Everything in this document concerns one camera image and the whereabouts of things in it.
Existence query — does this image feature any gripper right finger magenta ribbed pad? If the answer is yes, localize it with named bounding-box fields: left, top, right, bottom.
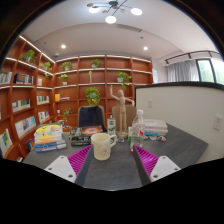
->
left=133, top=146, right=180, bottom=186

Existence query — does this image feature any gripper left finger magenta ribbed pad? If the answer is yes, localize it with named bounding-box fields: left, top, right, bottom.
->
left=45, top=145, right=93, bottom=186

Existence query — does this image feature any clear plastic water bottle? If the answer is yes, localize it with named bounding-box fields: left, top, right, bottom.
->
left=130, top=110, right=145, bottom=152

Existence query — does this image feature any stack of dark books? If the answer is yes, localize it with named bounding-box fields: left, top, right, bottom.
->
left=69, top=126, right=103, bottom=146

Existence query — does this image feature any cream ceramic mug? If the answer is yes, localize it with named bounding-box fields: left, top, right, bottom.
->
left=91, top=133, right=117, bottom=161

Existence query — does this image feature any stack of white books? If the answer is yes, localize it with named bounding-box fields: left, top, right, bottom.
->
left=145, top=119, right=168, bottom=136

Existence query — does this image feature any stack of colourful books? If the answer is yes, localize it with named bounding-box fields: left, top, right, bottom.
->
left=34, top=123, right=67, bottom=153

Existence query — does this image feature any brown chair back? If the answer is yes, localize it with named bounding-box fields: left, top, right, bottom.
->
left=112, top=105, right=136, bottom=131

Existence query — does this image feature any wooden artist mannequin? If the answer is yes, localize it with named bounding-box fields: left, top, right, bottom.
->
left=110, top=86, right=135, bottom=138

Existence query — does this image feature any large potted green plant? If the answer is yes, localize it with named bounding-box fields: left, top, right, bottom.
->
left=85, top=87, right=100, bottom=105

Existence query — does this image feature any potted plant right shelf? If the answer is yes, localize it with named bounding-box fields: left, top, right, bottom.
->
left=117, top=72, right=131, bottom=89

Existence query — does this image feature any grey window curtain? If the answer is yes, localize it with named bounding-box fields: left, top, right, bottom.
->
left=167, top=59, right=199, bottom=82

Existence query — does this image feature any potted plant top left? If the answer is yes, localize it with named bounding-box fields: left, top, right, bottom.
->
left=21, top=49, right=36, bottom=64

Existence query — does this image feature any ceiling lamp with round bulbs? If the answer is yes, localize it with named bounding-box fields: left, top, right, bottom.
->
left=87, top=0, right=142, bottom=24

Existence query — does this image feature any white partition wall panel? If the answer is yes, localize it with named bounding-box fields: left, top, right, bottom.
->
left=135, top=81, right=224, bottom=162

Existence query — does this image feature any wooden wall bookshelf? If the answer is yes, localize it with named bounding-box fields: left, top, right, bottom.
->
left=0, top=36, right=153, bottom=161

